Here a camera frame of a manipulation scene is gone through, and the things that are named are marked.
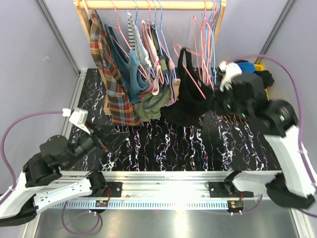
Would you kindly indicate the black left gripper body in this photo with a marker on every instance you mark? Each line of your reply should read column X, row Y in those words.
column 85, row 145

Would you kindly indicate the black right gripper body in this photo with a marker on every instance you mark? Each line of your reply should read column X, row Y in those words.
column 226, row 103

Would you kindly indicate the blue tank top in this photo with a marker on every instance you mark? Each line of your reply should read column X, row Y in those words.
column 247, row 67

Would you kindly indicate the black garment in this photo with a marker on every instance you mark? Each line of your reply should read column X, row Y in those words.
column 190, row 105

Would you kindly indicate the pink wire hanger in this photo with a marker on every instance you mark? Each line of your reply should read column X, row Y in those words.
column 180, row 51
column 199, row 40

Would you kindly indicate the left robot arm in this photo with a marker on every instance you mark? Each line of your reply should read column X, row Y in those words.
column 22, row 203

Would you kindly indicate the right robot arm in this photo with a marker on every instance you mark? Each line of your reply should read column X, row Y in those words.
column 293, row 187

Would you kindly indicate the teal hanging tank top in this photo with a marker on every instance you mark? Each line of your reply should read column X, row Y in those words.
column 129, row 68

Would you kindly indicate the dark clothes pile in bin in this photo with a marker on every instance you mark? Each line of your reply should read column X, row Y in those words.
column 265, row 75

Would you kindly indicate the plaid hanging shirt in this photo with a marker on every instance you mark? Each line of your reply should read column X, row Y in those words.
column 120, row 107

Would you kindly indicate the yellow plastic bin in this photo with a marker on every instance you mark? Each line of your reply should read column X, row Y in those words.
column 259, row 67

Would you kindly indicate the green hanging garment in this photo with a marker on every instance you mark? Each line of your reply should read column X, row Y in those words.
column 150, row 107

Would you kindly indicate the empty hangers bunch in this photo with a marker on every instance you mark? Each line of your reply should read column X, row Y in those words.
column 210, row 47

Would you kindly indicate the wooden clothes rack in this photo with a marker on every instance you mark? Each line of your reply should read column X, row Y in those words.
column 84, row 9

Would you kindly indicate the striped hanging garment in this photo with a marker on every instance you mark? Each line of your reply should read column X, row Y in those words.
column 136, row 44

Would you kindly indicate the pink hanging garment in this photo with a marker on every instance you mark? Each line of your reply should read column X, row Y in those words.
column 162, row 64

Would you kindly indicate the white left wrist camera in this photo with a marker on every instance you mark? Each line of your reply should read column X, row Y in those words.
column 78, row 118

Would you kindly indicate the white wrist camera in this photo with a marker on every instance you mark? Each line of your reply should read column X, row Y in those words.
column 78, row 118
column 229, row 70

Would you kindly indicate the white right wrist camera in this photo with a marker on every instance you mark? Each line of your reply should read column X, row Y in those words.
column 229, row 70

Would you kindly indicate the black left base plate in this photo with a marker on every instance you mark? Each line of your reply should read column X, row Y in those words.
column 112, row 188

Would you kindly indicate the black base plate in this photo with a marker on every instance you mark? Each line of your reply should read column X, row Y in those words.
column 221, row 189
column 112, row 188

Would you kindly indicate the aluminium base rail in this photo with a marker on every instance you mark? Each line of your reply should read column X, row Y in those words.
column 154, row 191

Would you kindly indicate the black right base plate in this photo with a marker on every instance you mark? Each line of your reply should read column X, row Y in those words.
column 221, row 189

